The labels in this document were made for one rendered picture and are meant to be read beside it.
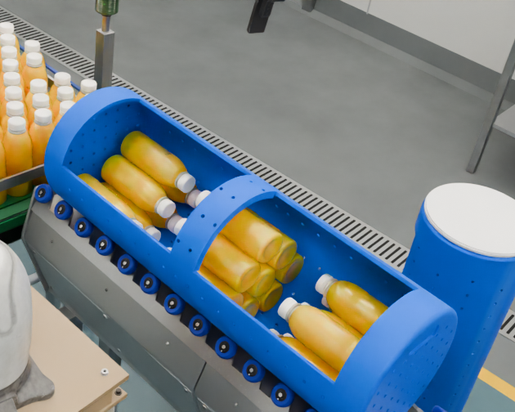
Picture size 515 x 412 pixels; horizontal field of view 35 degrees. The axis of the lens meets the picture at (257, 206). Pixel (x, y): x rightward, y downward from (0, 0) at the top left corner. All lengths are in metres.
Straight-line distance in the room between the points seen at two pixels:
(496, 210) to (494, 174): 2.25
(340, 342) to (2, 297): 0.57
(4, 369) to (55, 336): 0.20
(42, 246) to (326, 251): 0.69
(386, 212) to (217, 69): 1.40
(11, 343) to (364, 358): 0.54
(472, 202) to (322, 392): 0.82
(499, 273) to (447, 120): 2.77
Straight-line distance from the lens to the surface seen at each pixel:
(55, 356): 1.44
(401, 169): 4.12
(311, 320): 1.46
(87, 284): 1.88
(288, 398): 1.55
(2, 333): 1.24
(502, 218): 2.06
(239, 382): 1.62
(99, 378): 1.42
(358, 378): 1.36
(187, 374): 1.71
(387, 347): 1.35
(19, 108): 2.01
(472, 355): 2.16
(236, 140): 4.05
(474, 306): 2.02
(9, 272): 1.21
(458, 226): 1.97
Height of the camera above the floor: 2.13
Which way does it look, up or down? 36 degrees down
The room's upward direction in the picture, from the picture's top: 11 degrees clockwise
